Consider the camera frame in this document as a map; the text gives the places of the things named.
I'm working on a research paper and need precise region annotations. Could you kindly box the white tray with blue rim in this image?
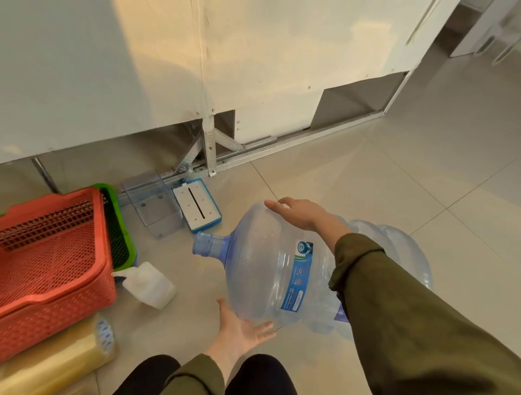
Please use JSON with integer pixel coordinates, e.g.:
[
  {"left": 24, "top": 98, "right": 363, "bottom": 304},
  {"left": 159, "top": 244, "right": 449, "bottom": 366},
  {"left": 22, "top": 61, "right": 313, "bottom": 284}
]
[{"left": 172, "top": 178, "right": 223, "bottom": 234}]

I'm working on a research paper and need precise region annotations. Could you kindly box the roll of clear packing tape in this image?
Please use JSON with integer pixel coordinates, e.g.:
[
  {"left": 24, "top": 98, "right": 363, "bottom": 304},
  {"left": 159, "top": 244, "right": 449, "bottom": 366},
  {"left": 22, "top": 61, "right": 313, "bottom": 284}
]
[{"left": 0, "top": 313, "right": 119, "bottom": 395}]

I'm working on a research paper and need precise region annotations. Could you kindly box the white cabinet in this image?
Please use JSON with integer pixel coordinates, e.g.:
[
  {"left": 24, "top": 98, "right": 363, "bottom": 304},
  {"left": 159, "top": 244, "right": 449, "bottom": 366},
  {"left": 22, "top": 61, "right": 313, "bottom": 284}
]
[{"left": 449, "top": 0, "right": 521, "bottom": 66}]

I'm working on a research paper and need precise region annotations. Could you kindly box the white partition panel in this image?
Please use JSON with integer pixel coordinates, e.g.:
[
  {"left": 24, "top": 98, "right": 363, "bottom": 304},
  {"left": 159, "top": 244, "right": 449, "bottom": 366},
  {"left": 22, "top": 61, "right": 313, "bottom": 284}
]
[{"left": 0, "top": 0, "right": 462, "bottom": 165}]

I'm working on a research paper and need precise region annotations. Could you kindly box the person's leg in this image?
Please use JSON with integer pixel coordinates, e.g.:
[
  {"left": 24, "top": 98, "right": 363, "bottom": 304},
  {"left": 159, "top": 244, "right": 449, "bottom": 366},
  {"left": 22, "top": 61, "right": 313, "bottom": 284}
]
[
  {"left": 233, "top": 353, "right": 298, "bottom": 395},
  {"left": 113, "top": 354, "right": 182, "bottom": 395}
]

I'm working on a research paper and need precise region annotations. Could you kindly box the white plastic bottle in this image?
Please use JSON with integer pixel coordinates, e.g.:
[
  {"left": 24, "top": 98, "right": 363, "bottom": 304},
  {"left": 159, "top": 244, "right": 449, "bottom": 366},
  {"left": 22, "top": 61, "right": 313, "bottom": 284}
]
[{"left": 112, "top": 262, "right": 178, "bottom": 311}]

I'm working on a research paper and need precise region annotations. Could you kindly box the red plastic basket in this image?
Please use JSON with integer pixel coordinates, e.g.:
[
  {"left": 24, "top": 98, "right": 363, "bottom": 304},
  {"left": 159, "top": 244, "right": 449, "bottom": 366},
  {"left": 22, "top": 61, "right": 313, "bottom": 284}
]
[{"left": 0, "top": 187, "right": 118, "bottom": 364}]

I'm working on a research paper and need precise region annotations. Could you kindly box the person's right leg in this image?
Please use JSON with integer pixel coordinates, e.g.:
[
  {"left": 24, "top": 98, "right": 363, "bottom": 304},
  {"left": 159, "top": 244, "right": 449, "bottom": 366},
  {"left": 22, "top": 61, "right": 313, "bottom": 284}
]
[{"left": 233, "top": 353, "right": 298, "bottom": 395}]

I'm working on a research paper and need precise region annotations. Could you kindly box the clear plastic cover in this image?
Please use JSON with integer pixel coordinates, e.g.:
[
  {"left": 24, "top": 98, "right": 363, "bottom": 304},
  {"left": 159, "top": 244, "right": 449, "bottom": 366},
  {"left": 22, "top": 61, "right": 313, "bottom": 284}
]
[{"left": 120, "top": 170, "right": 185, "bottom": 239}]

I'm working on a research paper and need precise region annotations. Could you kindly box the person's left leg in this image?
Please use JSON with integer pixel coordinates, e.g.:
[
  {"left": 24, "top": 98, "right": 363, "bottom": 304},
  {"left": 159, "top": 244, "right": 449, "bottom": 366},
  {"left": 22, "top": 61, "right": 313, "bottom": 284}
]
[{"left": 113, "top": 354, "right": 182, "bottom": 395}]

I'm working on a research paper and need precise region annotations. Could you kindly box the person's left hand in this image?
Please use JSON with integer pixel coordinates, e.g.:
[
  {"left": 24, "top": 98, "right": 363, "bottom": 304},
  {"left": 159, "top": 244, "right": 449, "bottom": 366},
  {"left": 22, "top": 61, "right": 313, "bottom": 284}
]
[{"left": 205, "top": 297, "right": 277, "bottom": 361}]

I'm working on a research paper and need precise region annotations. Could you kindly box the person's right forearm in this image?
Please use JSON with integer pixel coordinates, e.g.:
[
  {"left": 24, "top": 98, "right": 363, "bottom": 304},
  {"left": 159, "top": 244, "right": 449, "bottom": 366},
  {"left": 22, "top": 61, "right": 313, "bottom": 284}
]
[{"left": 321, "top": 215, "right": 521, "bottom": 395}]

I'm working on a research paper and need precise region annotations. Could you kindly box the metal leg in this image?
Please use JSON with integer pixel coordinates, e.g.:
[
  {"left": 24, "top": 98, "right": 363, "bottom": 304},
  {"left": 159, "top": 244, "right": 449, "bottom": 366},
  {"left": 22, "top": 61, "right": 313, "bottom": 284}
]
[{"left": 31, "top": 157, "right": 62, "bottom": 195}]

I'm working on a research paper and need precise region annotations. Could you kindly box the person's right hand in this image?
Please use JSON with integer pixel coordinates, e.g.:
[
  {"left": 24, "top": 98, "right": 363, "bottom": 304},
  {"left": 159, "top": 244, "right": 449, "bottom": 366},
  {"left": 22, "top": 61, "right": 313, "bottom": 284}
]
[{"left": 264, "top": 197, "right": 329, "bottom": 237}]

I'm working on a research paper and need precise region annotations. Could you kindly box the metal partition frame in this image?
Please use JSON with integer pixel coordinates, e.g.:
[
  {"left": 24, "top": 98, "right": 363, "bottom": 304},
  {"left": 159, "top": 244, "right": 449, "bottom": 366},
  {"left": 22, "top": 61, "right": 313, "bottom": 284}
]
[{"left": 117, "top": 69, "right": 414, "bottom": 204}]

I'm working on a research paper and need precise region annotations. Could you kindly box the person's left forearm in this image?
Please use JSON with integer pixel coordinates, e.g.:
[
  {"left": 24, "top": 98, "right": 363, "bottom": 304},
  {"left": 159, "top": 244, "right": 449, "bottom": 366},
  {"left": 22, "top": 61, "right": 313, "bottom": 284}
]
[{"left": 161, "top": 349, "right": 239, "bottom": 395}]

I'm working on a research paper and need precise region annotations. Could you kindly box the large blue labelled water jug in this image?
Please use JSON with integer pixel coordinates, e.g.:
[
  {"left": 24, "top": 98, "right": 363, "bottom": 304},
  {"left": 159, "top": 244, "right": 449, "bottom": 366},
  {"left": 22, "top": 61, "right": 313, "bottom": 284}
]
[{"left": 192, "top": 201, "right": 355, "bottom": 327}]

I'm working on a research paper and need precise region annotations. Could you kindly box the large clear blue water jug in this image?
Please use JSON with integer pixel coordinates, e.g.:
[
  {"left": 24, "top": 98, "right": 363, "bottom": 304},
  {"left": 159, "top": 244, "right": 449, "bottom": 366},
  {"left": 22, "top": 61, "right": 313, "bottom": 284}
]
[{"left": 311, "top": 219, "right": 433, "bottom": 342}]

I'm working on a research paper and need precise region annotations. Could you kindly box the green plastic basket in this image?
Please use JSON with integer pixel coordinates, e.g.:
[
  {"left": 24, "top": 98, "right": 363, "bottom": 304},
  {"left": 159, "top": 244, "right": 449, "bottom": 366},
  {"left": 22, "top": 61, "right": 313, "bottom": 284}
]
[{"left": 91, "top": 183, "right": 137, "bottom": 272}]

